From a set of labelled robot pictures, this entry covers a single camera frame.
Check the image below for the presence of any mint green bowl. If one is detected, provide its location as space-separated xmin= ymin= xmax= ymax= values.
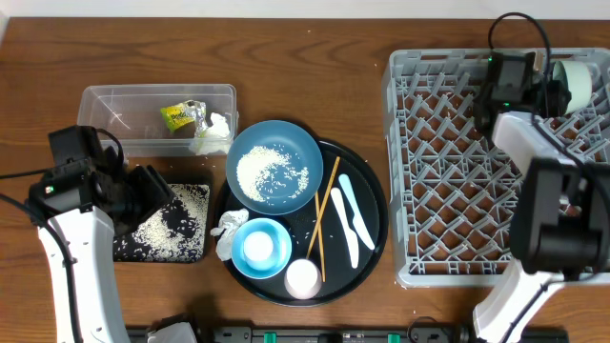
xmin=552 ymin=61 xmax=592 ymax=114

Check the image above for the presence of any yellow green snack wrapper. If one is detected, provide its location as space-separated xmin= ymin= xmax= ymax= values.
xmin=160 ymin=100 xmax=209 ymax=132

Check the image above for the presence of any pink cup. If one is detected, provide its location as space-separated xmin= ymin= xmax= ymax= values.
xmin=284 ymin=259 xmax=322 ymax=300

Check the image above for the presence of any white tissue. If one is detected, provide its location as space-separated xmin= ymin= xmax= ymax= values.
xmin=189 ymin=112 xmax=232 ymax=155

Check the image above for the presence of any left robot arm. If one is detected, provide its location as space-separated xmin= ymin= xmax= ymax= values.
xmin=26 ymin=126 xmax=174 ymax=342

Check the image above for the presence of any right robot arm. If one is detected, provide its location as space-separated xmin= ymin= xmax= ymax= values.
xmin=473 ymin=52 xmax=609 ymax=342

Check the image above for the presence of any grey dishwasher rack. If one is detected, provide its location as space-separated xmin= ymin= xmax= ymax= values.
xmin=382 ymin=48 xmax=609 ymax=287

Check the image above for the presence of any spilled rice pile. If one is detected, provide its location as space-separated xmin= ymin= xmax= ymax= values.
xmin=113 ymin=183 xmax=211 ymax=262

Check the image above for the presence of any clear plastic bin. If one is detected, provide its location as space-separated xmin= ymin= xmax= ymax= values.
xmin=77 ymin=84 xmax=238 ymax=157

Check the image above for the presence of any crumpled silver white napkin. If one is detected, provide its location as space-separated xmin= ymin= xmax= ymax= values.
xmin=210 ymin=209 xmax=249 ymax=262

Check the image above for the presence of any white small cup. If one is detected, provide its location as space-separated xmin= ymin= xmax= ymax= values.
xmin=242 ymin=232 xmax=275 ymax=271

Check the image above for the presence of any dark blue plate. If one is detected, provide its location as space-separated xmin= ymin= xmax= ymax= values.
xmin=225 ymin=120 xmax=324 ymax=215

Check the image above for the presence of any light blue saucer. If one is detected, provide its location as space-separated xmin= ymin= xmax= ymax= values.
xmin=232 ymin=218 xmax=293 ymax=280

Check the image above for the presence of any wooden chopstick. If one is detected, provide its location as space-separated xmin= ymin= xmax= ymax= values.
xmin=306 ymin=156 xmax=340 ymax=258
xmin=315 ymin=192 xmax=326 ymax=282

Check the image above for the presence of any round black serving tray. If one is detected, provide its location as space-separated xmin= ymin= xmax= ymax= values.
xmin=213 ymin=140 xmax=389 ymax=307

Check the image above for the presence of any white plastic knife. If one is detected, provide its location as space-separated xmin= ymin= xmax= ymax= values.
xmin=330 ymin=188 xmax=359 ymax=269

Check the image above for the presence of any light blue plastic knife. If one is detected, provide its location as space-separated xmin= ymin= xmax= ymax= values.
xmin=338 ymin=173 xmax=375 ymax=251

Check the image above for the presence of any black mounting rail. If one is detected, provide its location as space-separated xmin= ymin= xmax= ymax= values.
xmin=126 ymin=324 xmax=571 ymax=343

